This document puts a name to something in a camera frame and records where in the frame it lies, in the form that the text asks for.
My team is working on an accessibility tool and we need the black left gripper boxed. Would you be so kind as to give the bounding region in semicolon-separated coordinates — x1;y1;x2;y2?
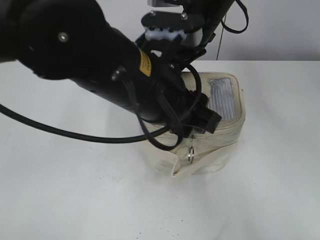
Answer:
179;67;222;137

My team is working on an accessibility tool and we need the cream insulated lunch bag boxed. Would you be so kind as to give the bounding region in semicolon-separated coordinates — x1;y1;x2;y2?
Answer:
140;72;246;179

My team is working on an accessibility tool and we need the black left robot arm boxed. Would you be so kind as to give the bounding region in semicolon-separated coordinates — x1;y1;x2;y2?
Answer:
0;0;222;135

